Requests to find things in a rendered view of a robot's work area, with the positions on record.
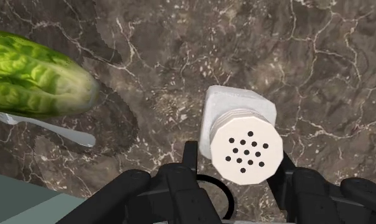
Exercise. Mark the green lettuce head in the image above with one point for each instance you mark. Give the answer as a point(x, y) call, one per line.
point(35, 80)

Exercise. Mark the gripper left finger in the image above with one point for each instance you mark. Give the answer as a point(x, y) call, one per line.
point(175, 192)

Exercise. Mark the silver fork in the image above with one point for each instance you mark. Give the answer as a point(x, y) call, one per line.
point(66, 133)

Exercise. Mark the white salt shaker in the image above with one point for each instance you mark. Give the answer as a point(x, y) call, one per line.
point(237, 124)

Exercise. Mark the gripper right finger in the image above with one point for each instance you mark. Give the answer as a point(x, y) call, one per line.
point(314, 195)

